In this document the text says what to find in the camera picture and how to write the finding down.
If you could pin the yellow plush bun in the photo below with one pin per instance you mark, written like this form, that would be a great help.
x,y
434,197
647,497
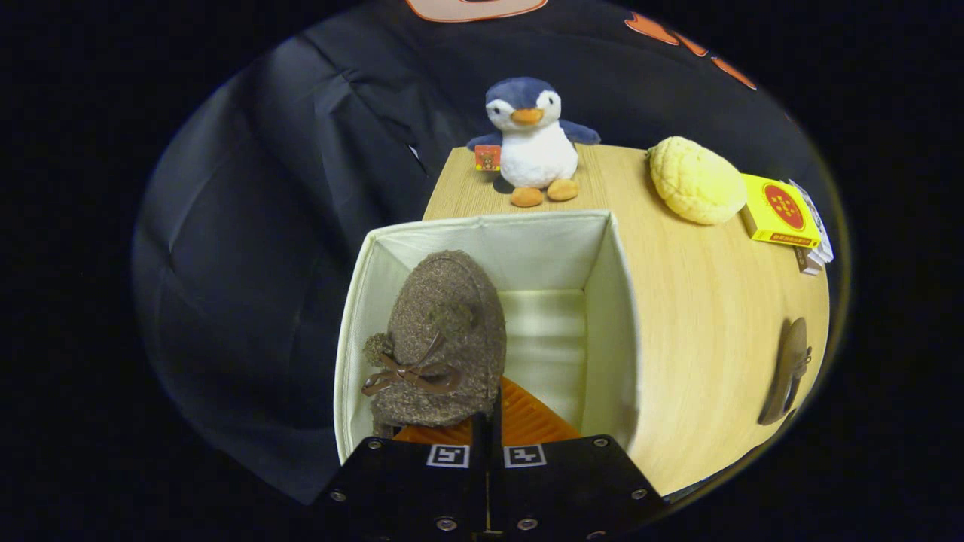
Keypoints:
x,y
697,181

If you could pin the beige fabric storage box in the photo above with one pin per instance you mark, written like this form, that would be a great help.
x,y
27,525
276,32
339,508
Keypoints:
x,y
542,248

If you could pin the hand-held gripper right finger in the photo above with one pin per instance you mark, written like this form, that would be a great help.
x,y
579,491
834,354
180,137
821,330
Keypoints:
x,y
497,421

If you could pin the brown book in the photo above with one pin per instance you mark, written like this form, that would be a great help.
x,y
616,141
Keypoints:
x,y
808,262

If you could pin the brown fuzzy shoe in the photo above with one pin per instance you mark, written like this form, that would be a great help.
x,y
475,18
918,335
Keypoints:
x,y
452,316
787,369

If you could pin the plush penguin toy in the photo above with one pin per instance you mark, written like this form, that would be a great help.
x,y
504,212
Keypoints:
x,y
538,150

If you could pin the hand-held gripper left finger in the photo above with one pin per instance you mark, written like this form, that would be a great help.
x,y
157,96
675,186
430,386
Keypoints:
x,y
407,489

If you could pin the yellow book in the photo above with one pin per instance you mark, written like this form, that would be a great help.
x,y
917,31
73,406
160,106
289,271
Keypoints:
x,y
779,207

